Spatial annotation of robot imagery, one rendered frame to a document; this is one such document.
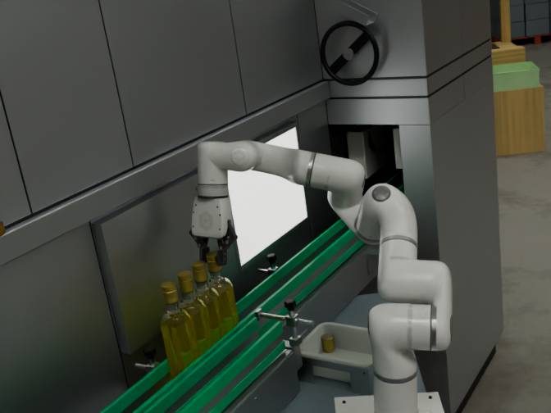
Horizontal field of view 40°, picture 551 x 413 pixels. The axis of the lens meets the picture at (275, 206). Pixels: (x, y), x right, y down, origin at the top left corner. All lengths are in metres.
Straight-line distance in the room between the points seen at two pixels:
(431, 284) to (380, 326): 0.14
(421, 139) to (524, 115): 3.82
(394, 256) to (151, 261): 0.61
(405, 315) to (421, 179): 1.06
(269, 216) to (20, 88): 0.96
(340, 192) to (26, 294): 0.74
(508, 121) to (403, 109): 3.82
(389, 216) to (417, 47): 0.89
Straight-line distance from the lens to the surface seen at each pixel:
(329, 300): 2.29
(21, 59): 1.63
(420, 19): 2.44
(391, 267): 1.64
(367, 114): 2.58
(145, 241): 1.85
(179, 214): 1.94
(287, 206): 2.38
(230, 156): 1.78
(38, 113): 1.65
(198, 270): 1.82
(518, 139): 6.35
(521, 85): 6.27
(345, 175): 1.77
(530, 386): 3.36
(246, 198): 2.19
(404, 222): 1.69
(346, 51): 2.51
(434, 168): 2.55
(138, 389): 1.78
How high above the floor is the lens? 1.86
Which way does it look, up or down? 19 degrees down
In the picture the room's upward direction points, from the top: 8 degrees counter-clockwise
